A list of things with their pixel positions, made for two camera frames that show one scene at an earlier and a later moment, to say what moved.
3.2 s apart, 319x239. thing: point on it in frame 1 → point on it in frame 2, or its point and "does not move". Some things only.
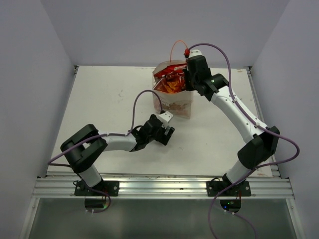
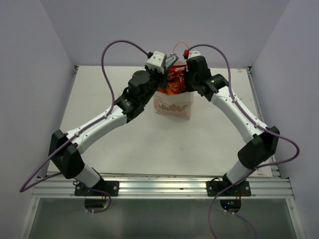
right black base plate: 214,188 does not move
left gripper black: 163,138 → 163,77
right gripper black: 188,86 does not move
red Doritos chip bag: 171,78 does not move
